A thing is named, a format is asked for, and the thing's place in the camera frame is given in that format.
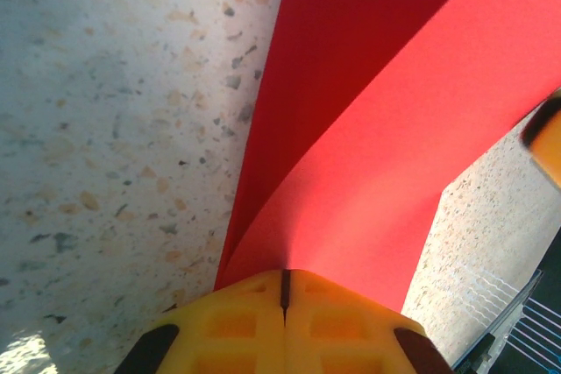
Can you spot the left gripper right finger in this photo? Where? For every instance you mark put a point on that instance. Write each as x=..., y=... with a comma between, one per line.
x=342, y=330

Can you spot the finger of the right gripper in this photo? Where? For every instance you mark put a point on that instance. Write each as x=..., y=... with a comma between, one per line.
x=548, y=142

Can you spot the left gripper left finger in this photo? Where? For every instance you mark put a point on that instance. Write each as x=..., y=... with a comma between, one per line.
x=228, y=330

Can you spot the red cloth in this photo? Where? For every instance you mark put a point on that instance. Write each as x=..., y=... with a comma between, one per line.
x=350, y=129

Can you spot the blue printed gear panel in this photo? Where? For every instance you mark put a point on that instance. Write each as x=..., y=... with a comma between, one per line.
x=539, y=339

